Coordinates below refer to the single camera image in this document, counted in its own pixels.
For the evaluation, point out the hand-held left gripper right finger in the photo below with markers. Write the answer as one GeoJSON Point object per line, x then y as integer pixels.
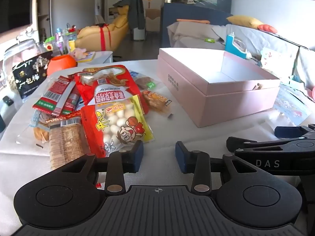
{"type": "Point", "coordinates": [181, 156]}

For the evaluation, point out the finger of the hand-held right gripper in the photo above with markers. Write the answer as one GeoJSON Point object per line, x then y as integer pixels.
{"type": "Point", "coordinates": [288, 131]}
{"type": "Point", "coordinates": [240, 143]}

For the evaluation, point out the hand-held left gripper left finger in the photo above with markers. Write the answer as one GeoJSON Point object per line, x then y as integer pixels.
{"type": "Point", "coordinates": [139, 153]}

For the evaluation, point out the pink cardboard box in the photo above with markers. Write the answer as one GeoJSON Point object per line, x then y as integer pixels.
{"type": "Point", "coordinates": [221, 103]}

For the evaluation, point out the printed plastic bag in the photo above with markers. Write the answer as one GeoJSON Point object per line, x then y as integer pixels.
{"type": "Point", "coordinates": [292, 105]}

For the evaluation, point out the red yellow white-ball snack packet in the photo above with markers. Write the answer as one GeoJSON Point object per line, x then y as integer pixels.
{"type": "Point", "coordinates": [118, 121]}

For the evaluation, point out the orange brown snack packet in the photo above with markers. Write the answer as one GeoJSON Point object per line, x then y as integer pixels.
{"type": "Point", "coordinates": [155, 98]}

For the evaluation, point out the large red snack packet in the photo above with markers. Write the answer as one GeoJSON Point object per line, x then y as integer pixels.
{"type": "Point", "coordinates": [108, 93]}

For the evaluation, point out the white printed card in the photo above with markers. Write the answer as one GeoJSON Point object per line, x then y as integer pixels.
{"type": "Point", "coordinates": [273, 59]}

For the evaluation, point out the brown cracker packet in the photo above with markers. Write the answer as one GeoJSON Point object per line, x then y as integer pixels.
{"type": "Point", "coordinates": [64, 142]}

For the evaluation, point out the red green striped snack packet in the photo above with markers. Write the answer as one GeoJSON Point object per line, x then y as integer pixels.
{"type": "Point", "coordinates": [49, 94]}
{"type": "Point", "coordinates": [69, 102]}

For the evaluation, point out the small dark scrap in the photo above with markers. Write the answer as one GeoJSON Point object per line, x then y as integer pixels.
{"type": "Point", "coordinates": [39, 145]}

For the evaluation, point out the white low table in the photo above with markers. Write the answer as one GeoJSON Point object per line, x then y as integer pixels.
{"type": "Point", "coordinates": [103, 57]}

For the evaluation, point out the orange cushion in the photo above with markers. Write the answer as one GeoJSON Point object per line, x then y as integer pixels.
{"type": "Point", "coordinates": [268, 28]}

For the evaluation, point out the yellow notepad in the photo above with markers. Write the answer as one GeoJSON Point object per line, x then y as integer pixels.
{"type": "Point", "coordinates": [89, 56]}

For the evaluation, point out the pink plush toy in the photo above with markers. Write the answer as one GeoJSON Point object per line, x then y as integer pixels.
{"type": "Point", "coordinates": [78, 52]}

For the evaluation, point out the orange pumpkin container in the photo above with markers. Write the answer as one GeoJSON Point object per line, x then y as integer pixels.
{"type": "Point", "coordinates": [61, 65]}

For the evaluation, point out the yellow cushion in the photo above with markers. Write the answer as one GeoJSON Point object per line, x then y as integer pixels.
{"type": "Point", "coordinates": [243, 21]}

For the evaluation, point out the white air purifier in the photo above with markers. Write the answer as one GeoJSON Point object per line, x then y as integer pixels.
{"type": "Point", "coordinates": [139, 34]}

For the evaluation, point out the grey covered sofa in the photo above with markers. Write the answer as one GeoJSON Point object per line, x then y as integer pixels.
{"type": "Point", "coordinates": [192, 34]}

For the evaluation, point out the red ribbon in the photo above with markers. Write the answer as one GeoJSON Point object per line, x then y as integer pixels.
{"type": "Point", "coordinates": [103, 36]}

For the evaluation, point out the yellow cup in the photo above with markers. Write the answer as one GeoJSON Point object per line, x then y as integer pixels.
{"type": "Point", "coordinates": [71, 46]}

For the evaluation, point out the yellow sofa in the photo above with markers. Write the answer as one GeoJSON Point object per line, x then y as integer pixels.
{"type": "Point", "coordinates": [115, 27]}

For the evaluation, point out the black snack bag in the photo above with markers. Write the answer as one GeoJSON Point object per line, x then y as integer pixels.
{"type": "Point", "coordinates": [32, 78]}

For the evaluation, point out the orange bolster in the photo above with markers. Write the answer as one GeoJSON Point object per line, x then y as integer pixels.
{"type": "Point", "coordinates": [193, 21]}

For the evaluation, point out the beige chair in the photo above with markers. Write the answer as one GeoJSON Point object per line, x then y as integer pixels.
{"type": "Point", "coordinates": [152, 21]}

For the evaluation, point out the cluster of colourful toys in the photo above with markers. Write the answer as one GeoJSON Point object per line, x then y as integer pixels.
{"type": "Point", "coordinates": [60, 36]}

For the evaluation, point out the black remote control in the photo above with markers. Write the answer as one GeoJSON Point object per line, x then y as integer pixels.
{"type": "Point", "coordinates": [7, 100]}

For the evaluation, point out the blue cabinet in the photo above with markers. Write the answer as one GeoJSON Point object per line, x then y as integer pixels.
{"type": "Point", "coordinates": [187, 12]}

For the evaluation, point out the dark coat on stand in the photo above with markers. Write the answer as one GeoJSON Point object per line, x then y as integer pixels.
{"type": "Point", "coordinates": [135, 9]}

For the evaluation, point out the glass jar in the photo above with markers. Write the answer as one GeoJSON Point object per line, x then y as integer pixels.
{"type": "Point", "coordinates": [17, 54]}

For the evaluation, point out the television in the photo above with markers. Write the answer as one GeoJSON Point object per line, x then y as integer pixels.
{"type": "Point", "coordinates": [14, 2]}

